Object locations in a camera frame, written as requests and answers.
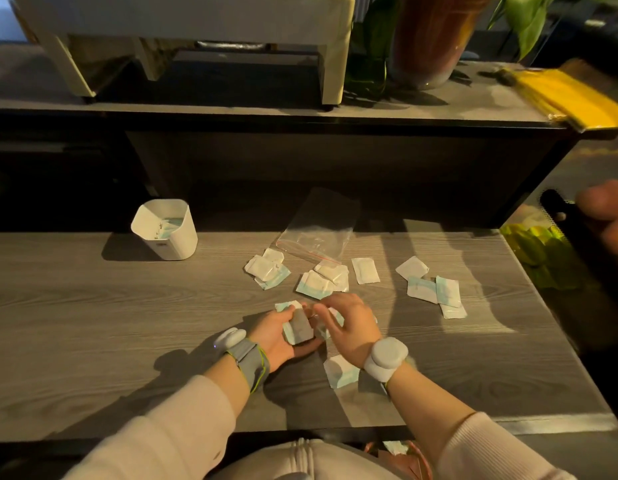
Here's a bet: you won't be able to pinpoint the brown glass vase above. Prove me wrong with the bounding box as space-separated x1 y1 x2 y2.
388 0 496 91

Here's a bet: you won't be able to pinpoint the person's right hand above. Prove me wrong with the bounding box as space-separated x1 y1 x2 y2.
313 293 383 369

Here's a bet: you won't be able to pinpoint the person's white trousers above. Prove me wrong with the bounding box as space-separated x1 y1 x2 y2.
209 437 415 480

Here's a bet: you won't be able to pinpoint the stack of yellow bags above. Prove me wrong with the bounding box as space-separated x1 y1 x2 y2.
498 68 618 133

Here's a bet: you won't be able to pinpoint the white tracker with grey strap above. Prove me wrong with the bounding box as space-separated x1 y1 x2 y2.
212 327 271 394

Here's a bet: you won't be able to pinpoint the white plastic container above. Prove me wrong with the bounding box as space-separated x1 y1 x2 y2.
131 199 199 262

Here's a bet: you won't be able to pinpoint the white footstool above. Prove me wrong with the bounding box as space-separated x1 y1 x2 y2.
11 0 357 112

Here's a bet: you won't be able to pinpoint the white round wrist tracker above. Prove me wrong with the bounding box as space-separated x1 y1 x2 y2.
362 337 409 395

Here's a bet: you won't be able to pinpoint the green leafy plant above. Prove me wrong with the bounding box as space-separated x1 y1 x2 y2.
345 0 561 98

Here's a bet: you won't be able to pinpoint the person's left forearm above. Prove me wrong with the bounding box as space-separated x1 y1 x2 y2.
64 357 251 480

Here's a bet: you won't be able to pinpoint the person's right forearm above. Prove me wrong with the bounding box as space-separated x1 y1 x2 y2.
386 362 577 480

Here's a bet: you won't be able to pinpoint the green yellow bag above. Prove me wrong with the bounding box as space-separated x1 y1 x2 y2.
500 224 590 291

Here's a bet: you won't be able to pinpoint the dark raised desk shelf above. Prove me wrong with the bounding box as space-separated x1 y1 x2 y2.
0 42 592 231

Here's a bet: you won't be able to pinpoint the clear zip bag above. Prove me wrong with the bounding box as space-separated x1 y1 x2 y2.
275 187 363 266

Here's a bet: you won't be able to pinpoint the person's left hand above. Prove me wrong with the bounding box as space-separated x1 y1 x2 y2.
246 304 326 373

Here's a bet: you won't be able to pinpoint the brown bag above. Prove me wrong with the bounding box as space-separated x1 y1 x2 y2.
364 440 434 480

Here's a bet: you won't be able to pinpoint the scattered white teal packets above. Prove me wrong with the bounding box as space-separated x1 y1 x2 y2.
244 248 468 389

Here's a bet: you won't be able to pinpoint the white teal wipe sachet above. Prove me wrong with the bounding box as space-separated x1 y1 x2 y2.
275 301 346 346

